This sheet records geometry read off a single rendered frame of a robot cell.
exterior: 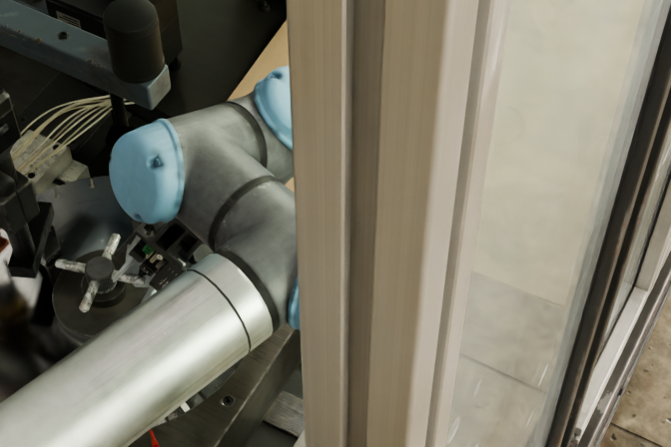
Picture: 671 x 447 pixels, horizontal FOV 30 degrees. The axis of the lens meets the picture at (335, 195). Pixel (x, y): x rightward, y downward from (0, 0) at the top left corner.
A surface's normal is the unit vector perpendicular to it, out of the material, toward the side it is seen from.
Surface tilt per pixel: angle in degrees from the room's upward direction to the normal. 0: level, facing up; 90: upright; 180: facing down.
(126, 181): 67
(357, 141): 90
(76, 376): 5
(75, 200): 0
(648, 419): 0
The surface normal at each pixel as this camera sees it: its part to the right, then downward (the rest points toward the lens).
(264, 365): 0.00, -0.62
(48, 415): 0.18, -0.47
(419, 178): -0.48, 0.69
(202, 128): 0.28, -0.78
